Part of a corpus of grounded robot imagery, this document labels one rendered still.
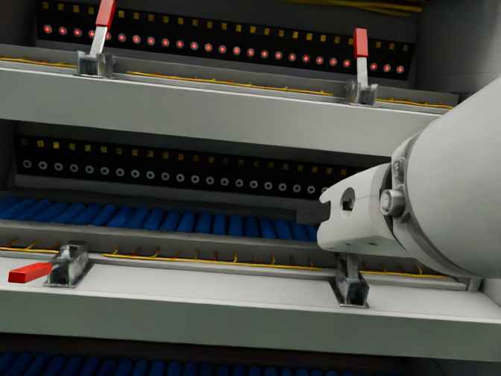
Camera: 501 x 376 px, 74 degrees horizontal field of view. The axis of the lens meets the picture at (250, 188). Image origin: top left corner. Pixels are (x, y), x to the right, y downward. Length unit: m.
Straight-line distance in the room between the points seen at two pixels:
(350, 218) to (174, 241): 0.21
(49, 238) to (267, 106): 0.26
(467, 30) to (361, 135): 0.25
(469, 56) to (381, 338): 0.36
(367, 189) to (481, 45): 0.34
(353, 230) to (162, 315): 0.19
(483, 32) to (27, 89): 0.50
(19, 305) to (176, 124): 0.21
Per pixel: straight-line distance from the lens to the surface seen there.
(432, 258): 0.19
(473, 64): 0.52
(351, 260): 0.34
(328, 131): 0.34
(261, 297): 0.33
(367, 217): 0.20
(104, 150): 0.49
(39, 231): 0.41
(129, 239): 0.38
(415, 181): 0.17
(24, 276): 0.29
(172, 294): 0.32
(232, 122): 0.33
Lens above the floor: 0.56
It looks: 6 degrees up
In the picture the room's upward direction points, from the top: 5 degrees clockwise
